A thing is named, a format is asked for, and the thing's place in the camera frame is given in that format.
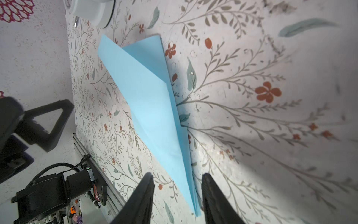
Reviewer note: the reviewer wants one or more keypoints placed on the light blue paper sheet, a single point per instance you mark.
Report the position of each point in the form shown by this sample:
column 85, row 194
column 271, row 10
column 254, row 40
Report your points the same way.
column 140, row 72

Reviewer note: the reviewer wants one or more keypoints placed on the white alarm clock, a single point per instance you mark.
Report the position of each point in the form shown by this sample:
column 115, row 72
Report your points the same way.
column 97, row 12

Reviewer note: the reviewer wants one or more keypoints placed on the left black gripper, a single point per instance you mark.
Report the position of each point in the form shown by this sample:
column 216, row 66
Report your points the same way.
column 14, row 158

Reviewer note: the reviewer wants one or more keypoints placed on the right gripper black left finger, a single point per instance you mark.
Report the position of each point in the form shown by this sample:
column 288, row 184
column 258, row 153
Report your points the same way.
column 138, row 208

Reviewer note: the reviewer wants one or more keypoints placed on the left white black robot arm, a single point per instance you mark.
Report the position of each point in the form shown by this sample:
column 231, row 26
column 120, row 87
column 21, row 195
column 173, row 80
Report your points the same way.
column 44, row 195

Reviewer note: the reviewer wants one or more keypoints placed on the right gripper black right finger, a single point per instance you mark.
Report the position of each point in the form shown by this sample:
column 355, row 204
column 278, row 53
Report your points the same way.
column 216, row 207

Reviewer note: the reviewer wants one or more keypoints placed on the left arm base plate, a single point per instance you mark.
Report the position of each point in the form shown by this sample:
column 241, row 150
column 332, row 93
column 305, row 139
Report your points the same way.
column 98, row 192

